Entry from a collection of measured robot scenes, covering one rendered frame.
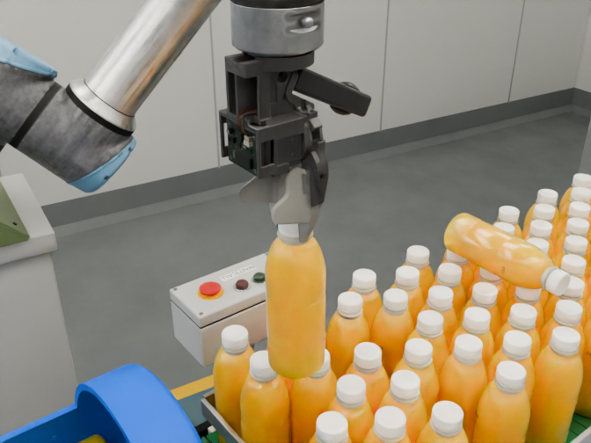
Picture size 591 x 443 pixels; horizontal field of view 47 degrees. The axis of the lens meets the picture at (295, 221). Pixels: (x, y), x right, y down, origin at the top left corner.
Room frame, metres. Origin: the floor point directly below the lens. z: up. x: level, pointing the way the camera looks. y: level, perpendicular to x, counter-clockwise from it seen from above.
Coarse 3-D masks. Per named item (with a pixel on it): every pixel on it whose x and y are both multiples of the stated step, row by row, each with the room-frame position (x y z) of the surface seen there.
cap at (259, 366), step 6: (252, 354) 0.74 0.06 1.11; (258, 354) 0.74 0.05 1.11; (264, 354) 0.74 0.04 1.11; (252, 360) 0.73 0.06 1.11; (258, 360) 0.73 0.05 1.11; (264, 360) 0.73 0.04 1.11; (252, 366) 0.72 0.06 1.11; (258, 366) 0.71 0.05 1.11; (264, 366) 0.71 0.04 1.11; (252, 372) 0.72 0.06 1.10; (258, 372) 0.71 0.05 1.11; (264, 372) 0.71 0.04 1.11; (270, 372) 0.71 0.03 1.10
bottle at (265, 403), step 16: (256, 384) 0.71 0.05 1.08; (272, 384) 0.71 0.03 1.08; (240, 400) 0.72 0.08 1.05; (256, 400) 0.70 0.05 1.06; (272, 400) 0.70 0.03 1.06; (288, 400) 0.72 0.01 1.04; (256, 416) 0.69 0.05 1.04; (272, 416) 0.70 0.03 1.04; (288, 416) 0.72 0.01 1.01; (256, 432) 0.70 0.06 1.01; (272, 432) 0.70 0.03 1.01; (288, 432) 0.72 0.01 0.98
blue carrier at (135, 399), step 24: (96, 384) 0.56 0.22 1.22; (120, 384) 0.55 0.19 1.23; (144, 384) 0.55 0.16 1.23; (72, 408) 0.61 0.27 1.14; (96, 408) 0.63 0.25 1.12; (120, 408) 0.51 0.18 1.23; (144, 408) 0.51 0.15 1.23; (168, 408) 0.51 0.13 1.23; (24, 432) 0.57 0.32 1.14; (48, 432) 0.59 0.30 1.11; (72, 432) 0.61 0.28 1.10; (96, 432) 0.63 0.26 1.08; (120, 432) 0.64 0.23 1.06; (144, 432) 0.48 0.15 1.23; (168, 432) 0.49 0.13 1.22; (192, 432) 0.49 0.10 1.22
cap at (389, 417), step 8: (384, 408) 0.63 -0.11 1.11; (392, 408) 0.63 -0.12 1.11; (376, 416) 0.62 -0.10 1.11; (384, 416) 0.62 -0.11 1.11; (392, 416) 0.62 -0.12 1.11; (400, 416) 0.62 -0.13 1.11; (376, 424) 0.61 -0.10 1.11; (384, 424) 0.61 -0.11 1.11; (392, 424) 0.61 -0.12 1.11; (400, 424) 0.61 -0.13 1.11; (384, 432) 0.60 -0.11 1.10; (392, 432) 0.60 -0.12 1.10; (400, 432) 0.60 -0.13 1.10
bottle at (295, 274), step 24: (288, 240) 0.65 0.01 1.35; (312, 240) 0.67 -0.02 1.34; (288, 264) 0.64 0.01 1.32; (312, 264) 0.65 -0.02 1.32; (288, 288) 0.64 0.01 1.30; (312, 288) 0.64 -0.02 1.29; (288, 312) 0.64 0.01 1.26; (312, 312) 0.64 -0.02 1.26; (288, 336) 0.64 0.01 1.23; (312, 336) 0.64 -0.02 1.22; (288, 360) 0.64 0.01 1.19; (312, 360) 0.64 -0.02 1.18
